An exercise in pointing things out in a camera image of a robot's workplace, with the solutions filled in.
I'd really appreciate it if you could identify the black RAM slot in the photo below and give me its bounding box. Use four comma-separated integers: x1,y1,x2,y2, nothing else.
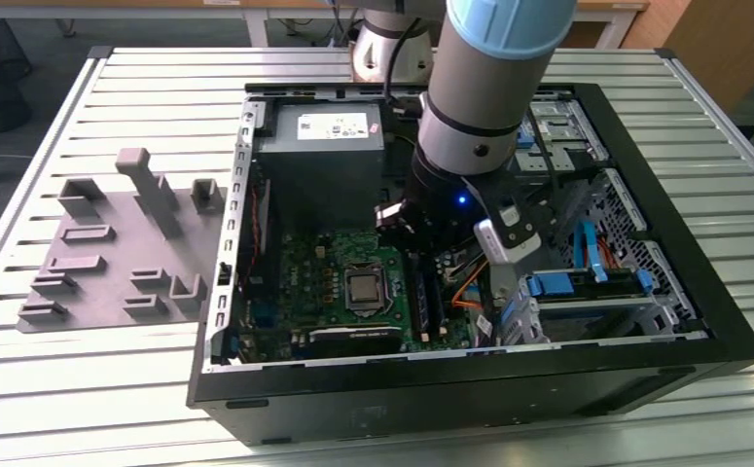
401,250,419,341

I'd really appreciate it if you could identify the silver CPU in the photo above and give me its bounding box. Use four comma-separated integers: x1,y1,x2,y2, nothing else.
349,275,382,303

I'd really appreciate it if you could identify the grey power supply unit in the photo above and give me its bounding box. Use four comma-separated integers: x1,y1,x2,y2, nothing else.
251,99,389,230

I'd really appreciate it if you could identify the green motherboard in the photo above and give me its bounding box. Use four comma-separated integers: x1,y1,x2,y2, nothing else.
239,224,482,364

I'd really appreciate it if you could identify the CPU socket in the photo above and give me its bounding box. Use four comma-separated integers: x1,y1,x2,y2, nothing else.
339,261,397,320

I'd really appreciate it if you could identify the hard disk in blue carrier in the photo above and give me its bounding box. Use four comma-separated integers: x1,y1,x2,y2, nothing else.
524,269,652,299

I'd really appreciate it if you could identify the metal drive cage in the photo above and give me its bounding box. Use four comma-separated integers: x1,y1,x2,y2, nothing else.
518,94,612,205

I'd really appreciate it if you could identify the black graphics card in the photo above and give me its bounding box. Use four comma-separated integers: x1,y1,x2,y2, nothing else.
303,325,405,360

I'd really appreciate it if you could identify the metal disk bay cage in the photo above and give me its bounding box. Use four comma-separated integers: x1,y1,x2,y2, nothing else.
517,271,681,344

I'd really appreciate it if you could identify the black PC case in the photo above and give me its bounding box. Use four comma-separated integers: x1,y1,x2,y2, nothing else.
185,81,754,447

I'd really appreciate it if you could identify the grey parts rack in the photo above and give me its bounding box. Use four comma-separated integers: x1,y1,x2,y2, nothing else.
16,147,230,336

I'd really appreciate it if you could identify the wooden cabinet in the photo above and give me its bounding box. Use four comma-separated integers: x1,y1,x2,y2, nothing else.
621,0,754,116

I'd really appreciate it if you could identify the black camera bracket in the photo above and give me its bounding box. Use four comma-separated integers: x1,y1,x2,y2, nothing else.
460,174,541,249

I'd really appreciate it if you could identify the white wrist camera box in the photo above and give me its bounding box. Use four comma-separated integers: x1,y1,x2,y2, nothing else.
473,206,544,267

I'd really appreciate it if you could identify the orange wire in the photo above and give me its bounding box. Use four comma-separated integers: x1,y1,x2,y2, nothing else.
450,269,501,308

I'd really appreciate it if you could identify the blue data wire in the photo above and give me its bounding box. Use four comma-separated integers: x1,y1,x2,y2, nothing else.
573,221,612,283

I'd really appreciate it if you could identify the red wire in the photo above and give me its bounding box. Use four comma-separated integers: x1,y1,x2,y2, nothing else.
250,184,267,259

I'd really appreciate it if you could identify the black camera cable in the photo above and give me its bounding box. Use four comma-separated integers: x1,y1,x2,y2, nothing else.
382,17,425,119

